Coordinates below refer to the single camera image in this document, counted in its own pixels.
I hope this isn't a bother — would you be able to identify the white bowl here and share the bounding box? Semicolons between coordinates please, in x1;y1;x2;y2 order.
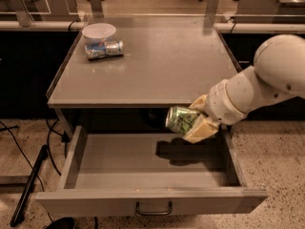
82;23;116;44

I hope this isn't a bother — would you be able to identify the crushed green soda can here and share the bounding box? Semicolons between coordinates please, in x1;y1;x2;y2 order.
165;106;200;135

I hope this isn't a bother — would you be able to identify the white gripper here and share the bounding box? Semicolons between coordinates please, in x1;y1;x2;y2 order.
183;79;247;143

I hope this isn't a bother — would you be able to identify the black bar on floor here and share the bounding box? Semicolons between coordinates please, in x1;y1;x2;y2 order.
10;145;48;227

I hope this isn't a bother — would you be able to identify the open grey top drawer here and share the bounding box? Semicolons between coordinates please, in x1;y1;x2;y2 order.
36;127;268;217

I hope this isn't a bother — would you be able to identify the grey cabinet with top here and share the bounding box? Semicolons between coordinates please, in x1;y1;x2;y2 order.
46;14;257;138

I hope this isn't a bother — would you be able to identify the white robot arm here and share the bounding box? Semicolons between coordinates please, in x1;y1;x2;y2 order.
184;34;305;143

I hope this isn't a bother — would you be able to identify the crushed blue silver can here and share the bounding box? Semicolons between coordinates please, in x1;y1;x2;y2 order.
85;40;124;60

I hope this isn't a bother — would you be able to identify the black floor cable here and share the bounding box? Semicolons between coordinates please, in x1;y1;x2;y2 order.
0;119;71;193

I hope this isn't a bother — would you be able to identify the black metal drawer handle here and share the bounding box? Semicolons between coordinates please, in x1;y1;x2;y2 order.
135;201;173;217

